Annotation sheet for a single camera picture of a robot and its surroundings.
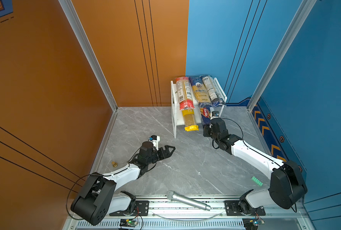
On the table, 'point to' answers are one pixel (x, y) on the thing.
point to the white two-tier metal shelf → (176, 111)
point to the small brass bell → (114, 164)
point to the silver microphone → (176, 196)
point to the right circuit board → (250, 224)
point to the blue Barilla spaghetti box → (205, 113)
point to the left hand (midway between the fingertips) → (171, 149)
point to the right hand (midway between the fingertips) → (205, 125)
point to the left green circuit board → (128, 223)
